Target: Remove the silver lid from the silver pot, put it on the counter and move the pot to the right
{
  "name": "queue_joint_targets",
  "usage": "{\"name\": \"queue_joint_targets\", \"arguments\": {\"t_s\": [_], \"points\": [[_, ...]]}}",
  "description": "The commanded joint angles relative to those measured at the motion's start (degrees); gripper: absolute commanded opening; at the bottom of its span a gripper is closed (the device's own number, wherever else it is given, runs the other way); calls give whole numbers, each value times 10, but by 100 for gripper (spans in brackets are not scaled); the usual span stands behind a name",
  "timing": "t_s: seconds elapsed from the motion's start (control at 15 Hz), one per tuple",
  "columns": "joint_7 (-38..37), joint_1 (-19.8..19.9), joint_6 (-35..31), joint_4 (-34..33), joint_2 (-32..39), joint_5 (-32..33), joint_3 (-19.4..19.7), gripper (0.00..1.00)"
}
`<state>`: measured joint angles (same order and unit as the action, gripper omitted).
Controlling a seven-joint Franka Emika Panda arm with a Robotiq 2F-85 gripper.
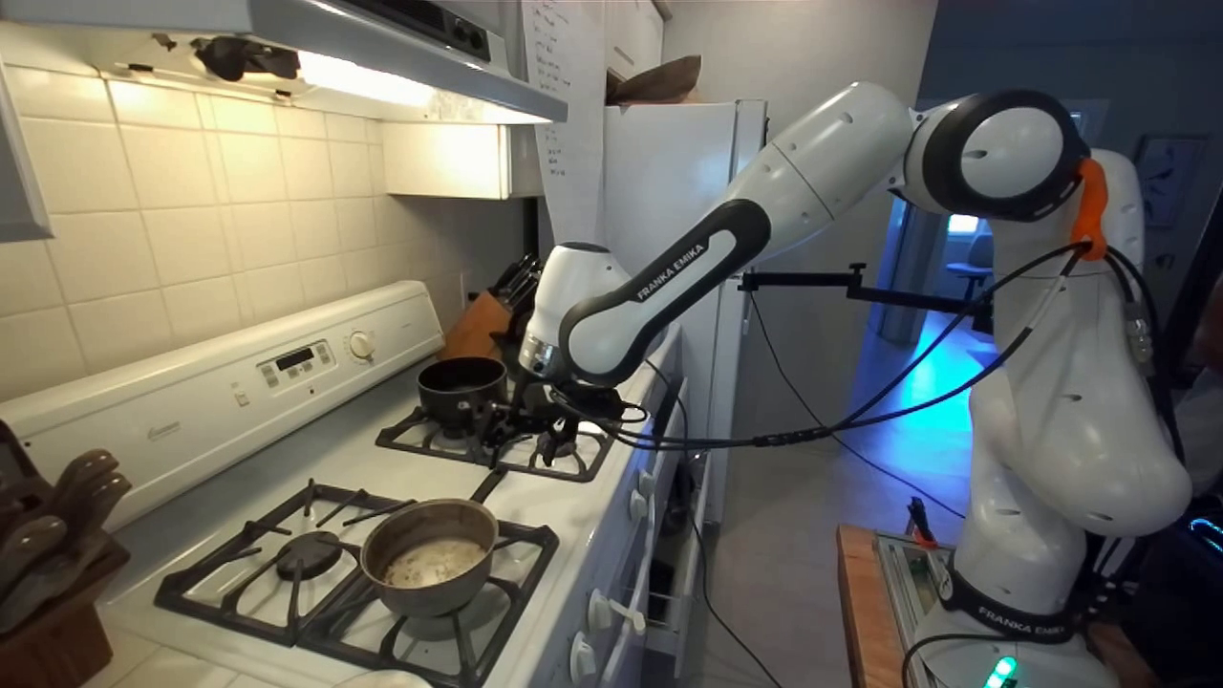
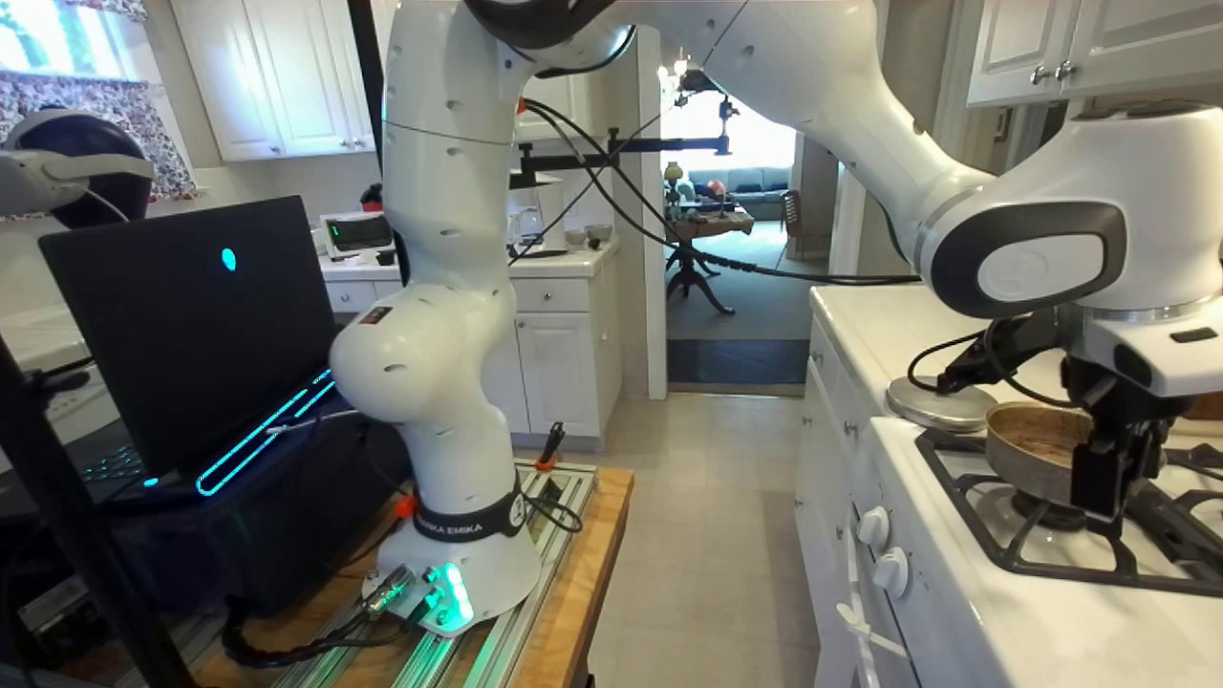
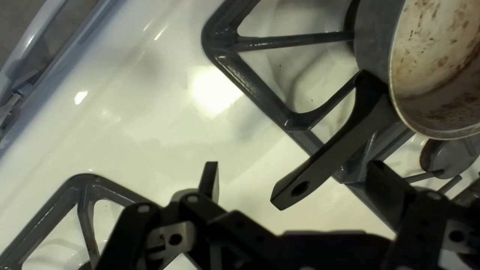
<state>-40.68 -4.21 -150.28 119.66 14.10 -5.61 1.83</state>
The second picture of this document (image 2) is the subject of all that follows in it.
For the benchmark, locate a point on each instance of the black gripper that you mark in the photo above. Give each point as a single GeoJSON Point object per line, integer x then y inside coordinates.
{"type": "Point", "coordinates": [1129, 408]}

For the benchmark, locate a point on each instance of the silver lid with black knob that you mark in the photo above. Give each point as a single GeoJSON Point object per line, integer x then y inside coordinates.
{"type": "Point", "coordinates": [932, 408]}

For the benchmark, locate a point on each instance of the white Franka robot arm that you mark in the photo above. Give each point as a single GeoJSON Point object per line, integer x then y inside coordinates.
{"type": "Point", "coordinates": [434, 255]}

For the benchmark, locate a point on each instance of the black cast iron stove grate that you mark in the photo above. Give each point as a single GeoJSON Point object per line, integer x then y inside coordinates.
{"type": "Point", "coordinates": [1123, 579]}

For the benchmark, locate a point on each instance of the white gas stove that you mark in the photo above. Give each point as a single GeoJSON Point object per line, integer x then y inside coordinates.
{"type": "Point", "coordinates": [1018, 636]}

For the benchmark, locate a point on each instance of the white stove knob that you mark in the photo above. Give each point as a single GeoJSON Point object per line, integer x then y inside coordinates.
{"type": "Point", "coordinates": [891, 571]}
{"type": "Point", "coordinates": [874, 527]}

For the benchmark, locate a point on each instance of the grey sofa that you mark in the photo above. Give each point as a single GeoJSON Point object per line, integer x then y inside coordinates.
{"type": "Point", "coordinates": [760, 192]}

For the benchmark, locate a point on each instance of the small dark side table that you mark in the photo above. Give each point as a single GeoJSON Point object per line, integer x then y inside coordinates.
{"type": "Point", "coordinates": [692, 272]}

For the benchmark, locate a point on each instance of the wooden table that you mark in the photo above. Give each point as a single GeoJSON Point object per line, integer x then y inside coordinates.
{"type": "Point", "coordinates": [586, 597]}

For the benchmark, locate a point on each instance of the small black countertop device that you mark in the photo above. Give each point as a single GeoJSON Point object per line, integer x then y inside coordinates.
{"type": "Point", "coordinates": [357, 235]}

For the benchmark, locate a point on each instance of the black vertical stand pole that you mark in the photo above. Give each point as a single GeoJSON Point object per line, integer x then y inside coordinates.
{"type": "Point", "coordinates": [369, 129]}

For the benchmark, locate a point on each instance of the white upper kitchen cabinets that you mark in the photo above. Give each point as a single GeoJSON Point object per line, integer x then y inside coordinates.
{"type": "Point", "coordinates": [269, 77]}

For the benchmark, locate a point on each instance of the black laptop with cyan lights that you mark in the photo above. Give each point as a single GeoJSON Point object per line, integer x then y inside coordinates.
{"type": "Point", "coordinates": [193, 319]}

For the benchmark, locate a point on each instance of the black tripod pole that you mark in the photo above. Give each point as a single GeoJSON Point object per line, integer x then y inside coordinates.
{"type": "Point", "coordinates": [77, 512]}

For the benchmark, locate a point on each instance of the dark round head stand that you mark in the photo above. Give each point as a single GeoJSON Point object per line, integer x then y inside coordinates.
{"type": "Point", "coordinates": [88, 136]}

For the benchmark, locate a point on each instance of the white VR headset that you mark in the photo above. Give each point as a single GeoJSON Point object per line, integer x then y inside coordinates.
{"type": "Point", "coordinates": [51, 178]}

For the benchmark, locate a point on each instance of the white wall cabinet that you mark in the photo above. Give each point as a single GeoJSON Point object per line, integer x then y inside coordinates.
{"type": "Point", "coordinates": [1123, 41]}

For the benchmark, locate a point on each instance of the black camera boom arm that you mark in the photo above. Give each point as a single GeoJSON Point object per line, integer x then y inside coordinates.
{"type": "Point", "coordinates": [635, 145]}

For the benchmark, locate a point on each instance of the aluminium base plate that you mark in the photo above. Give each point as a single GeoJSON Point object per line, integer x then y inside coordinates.
{"type": "Point", "coordinates": [509, 636]}

